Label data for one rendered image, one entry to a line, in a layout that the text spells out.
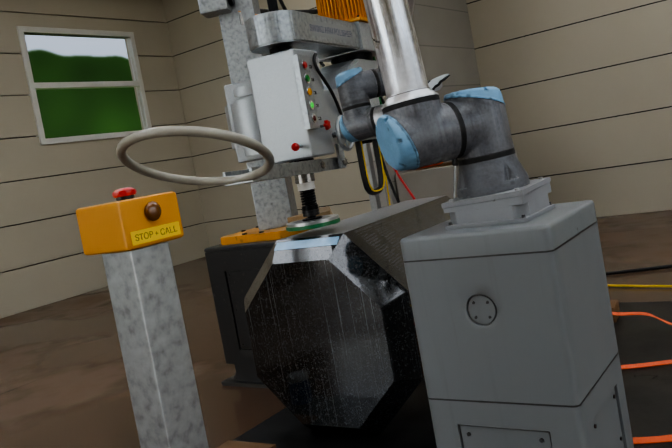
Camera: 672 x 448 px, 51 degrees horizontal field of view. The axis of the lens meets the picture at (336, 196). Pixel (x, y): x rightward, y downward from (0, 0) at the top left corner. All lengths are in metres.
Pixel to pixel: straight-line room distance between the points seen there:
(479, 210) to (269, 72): 1.24
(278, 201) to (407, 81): 2.04
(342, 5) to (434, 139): 1.72
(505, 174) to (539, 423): 0.61
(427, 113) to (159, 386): 0.94
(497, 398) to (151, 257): 0.99
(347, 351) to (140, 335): 1.56
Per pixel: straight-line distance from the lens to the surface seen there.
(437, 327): 1.85
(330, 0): 3.39
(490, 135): 1.84
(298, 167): 2.68
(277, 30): 2.76
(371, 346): 2.62
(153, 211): 1.17
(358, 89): 2.19
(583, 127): 7.75
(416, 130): 1.75
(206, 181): 2.49
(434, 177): 5.90
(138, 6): 10.75
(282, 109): 2.75
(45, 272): 9.12
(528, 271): 1.71
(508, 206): 1.79
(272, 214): 3.74
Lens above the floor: 1.08
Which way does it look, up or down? 3 degrees down
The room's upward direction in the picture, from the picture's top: 10 degrees counter-clockwise
